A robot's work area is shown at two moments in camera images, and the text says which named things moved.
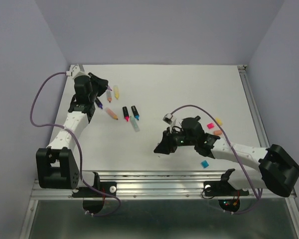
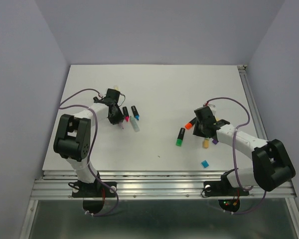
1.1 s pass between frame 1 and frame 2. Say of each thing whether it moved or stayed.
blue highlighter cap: stayed
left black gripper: moved
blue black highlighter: stayed
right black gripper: moved
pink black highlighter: stayed
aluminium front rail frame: stayed
